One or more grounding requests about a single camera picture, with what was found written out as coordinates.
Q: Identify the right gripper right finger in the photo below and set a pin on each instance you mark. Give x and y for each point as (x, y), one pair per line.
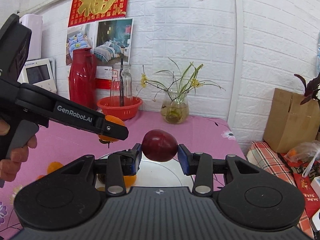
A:
(203, 166)

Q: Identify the red plastic basket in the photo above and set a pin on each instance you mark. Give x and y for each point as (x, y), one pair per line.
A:
(111, 106)

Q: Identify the clear glass pitcher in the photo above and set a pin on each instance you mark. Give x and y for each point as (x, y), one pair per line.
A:
(121, 85)

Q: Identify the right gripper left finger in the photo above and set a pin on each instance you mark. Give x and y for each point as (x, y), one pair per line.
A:
(116, 166)

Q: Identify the white oval plate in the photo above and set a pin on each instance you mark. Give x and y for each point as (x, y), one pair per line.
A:
(157, 174)

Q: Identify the dark purple leaf plant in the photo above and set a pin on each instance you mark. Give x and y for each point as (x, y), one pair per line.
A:
(311, 89)

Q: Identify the white power strip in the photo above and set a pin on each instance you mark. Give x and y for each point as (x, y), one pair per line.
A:
(315, 184)

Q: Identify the pink floral tablecloth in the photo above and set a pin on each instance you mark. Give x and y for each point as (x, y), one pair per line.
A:
(65, 144)

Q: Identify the red thermos jug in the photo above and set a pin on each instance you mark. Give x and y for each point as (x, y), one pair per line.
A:
(82, 78)

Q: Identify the person's left hand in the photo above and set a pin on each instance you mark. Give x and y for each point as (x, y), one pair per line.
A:
(10, 167)

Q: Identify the brown cardboard box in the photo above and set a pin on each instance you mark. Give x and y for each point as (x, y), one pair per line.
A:
(289, 122)

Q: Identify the bedding poster on wall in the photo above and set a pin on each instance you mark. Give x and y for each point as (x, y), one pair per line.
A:
(109, 41)

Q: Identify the dark red plum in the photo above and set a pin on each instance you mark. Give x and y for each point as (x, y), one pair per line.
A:
(160, 146)

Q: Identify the orange with green stem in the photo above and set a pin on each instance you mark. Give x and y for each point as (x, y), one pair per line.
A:
(130, 180)

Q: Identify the glass vase with plant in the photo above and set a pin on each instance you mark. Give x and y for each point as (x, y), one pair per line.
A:
(175, 108)

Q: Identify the red fu calendar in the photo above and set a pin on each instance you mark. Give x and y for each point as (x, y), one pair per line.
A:
(87, 11)

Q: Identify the clear plastic bag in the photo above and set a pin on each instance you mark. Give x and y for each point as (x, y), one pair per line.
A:
(306, 152)

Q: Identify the white wall appliance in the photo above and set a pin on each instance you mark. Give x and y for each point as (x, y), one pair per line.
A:
(34, 23)

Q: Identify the white water dispenser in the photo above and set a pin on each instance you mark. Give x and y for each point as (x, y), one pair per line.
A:
(40, 73)

